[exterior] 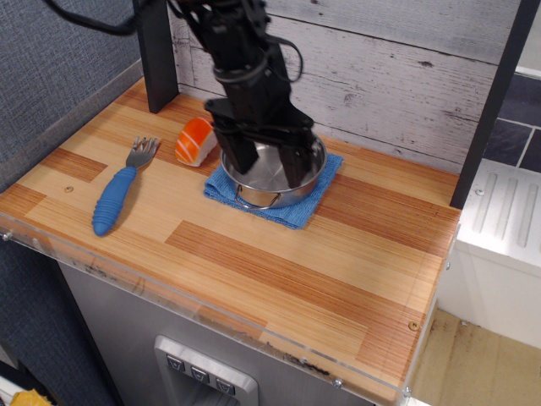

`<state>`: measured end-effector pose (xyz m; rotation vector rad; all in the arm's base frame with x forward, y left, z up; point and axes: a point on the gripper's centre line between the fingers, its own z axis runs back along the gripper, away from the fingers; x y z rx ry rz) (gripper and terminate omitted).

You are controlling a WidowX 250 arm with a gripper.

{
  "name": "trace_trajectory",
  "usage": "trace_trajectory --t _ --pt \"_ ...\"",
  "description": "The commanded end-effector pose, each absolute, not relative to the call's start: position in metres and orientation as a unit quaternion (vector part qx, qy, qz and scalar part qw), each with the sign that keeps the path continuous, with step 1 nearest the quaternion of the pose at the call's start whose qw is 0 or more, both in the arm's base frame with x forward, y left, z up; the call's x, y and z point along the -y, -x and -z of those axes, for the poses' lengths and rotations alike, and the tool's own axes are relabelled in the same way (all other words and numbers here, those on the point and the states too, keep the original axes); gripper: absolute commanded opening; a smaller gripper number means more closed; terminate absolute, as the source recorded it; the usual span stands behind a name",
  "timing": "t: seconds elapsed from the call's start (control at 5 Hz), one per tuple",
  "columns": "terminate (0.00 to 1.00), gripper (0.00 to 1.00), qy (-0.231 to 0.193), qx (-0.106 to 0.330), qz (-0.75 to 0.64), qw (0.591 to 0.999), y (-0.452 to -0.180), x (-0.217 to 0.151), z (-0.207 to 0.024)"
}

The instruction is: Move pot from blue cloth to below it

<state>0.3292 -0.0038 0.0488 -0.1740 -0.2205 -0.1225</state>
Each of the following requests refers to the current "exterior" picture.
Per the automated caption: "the white toy sink unit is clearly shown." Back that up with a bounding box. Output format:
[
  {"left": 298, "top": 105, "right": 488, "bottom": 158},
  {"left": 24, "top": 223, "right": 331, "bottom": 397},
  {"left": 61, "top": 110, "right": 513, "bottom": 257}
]
[{"left": 437, "top": 160, "right": 540, "bottom": 348}]

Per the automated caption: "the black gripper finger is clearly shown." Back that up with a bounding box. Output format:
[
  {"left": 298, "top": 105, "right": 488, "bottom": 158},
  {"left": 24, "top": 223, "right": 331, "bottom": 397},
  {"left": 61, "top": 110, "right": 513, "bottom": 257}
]
[
  {"left": 216, "top": 130, "right": 259, "bottom": 174},
  {"left": 279, "top": 145, "right": 313, "bottom": 189}
]

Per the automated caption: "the blue folded cloth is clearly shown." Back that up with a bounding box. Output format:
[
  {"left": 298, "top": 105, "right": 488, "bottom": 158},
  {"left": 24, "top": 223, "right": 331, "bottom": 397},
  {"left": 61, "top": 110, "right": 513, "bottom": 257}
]
[{"left": 204, "top": 154, "right": 343, "bottom": 229}]

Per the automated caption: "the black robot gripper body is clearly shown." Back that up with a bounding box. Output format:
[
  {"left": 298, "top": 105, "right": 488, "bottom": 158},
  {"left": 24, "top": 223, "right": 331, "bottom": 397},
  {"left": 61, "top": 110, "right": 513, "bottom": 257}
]
[{"left": 205, "top": 69, "right": 314, "bottom": 148}]

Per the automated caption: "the orange salmon sushi toy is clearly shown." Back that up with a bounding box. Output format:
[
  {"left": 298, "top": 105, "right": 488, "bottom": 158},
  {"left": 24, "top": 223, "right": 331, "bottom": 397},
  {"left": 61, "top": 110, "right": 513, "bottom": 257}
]
[{"left": 174, "top": 118, "right": 217, "bottom": 167}]

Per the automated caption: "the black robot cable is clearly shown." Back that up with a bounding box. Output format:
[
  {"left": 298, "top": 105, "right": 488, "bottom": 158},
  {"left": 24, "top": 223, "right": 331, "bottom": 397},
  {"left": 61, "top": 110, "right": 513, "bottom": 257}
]
[{"left": 44, "top": 0, "right": 140, "bottom": 37}]

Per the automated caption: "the blue handled fork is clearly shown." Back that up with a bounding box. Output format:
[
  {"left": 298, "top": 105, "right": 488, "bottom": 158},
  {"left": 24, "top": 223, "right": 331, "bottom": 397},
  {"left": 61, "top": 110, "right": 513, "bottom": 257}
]
[{"left": 91, "top": 137, "right": 159, "bottom": 236}]

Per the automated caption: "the clear acrylic edge guard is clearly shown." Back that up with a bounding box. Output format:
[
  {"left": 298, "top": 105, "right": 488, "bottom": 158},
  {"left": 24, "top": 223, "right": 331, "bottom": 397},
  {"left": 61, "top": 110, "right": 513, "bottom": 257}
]
[{"left": 0, "top": 213, "right": 412, "bottom": 403}]

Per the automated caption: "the dark left post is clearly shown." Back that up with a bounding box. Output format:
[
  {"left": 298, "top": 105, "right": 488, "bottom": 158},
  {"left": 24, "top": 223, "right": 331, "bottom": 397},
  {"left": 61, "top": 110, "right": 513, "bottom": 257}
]
[{"left": 137, "top": 1, "right": 178, "bottom": 113}]

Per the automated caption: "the dark post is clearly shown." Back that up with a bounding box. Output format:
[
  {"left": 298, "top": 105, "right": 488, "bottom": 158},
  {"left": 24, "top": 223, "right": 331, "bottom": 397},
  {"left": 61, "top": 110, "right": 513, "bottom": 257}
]
[
  {"left": 450, "top": 0, "right": 540, "bottom": 209},
  {"left": 137, "top": 1, "right": 178, "bottom": 113}
]

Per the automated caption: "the silver dispenser panel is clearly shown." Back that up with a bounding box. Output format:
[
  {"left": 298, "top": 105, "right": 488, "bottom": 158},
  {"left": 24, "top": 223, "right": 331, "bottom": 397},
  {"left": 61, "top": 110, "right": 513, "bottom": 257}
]
[{"left": 154, "top": 335, "right": 260, "bottom": 405}]

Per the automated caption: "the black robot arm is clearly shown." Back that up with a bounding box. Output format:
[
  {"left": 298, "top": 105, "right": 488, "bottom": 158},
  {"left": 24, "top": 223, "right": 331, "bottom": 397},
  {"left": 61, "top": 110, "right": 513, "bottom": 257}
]
[{"left": 168, "top": 1, "right": 314, "bottom": 188}]

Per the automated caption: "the yellow object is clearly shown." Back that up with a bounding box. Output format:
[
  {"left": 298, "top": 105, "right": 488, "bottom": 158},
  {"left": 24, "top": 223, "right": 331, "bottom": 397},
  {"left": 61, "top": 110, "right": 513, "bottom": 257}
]
[{"left": 10, "top": 390, "right": 52, "bottom": 406}]

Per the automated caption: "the stainless steel pot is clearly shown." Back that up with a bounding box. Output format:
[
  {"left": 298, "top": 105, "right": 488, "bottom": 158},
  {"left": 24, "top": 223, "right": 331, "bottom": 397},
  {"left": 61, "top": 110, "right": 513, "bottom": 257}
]
[{"left": 221, "top": 137, "right": 328, "bottom": 211}]

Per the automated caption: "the dark right post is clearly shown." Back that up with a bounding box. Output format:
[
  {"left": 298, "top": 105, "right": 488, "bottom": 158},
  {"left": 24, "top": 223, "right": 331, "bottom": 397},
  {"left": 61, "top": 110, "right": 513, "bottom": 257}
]
[{"left": 450, "top": 0, "right": 540, "bottom": 209}]

